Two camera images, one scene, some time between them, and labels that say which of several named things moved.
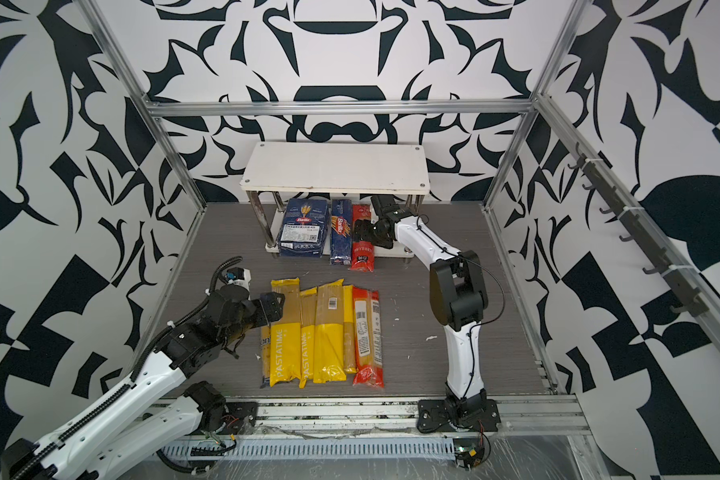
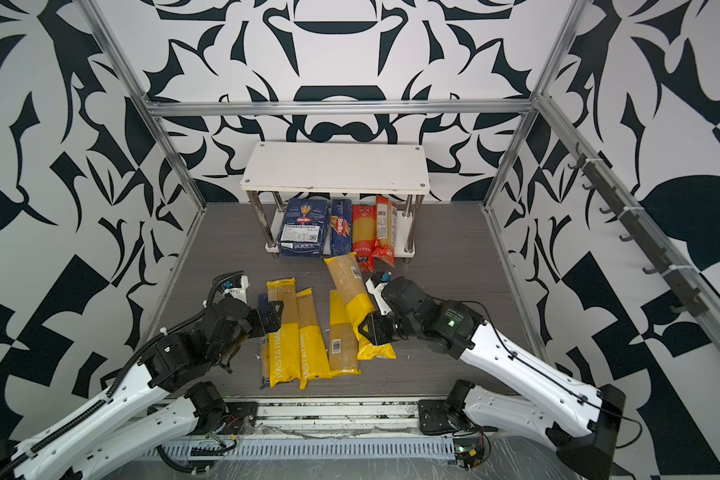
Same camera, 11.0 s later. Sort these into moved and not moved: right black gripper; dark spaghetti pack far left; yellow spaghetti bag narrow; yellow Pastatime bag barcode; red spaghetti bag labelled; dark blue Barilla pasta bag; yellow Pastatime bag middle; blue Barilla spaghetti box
Moved: yellow Pastatime bag barcode; red spaghetti bag labelled; right black gripper
Not moved: yellow Pastatime bag middle; dark spaghetti pack far left; dark blue Barilla pasta bag; yellow spaghetti bag narrow; blue Barilla spaghetti box
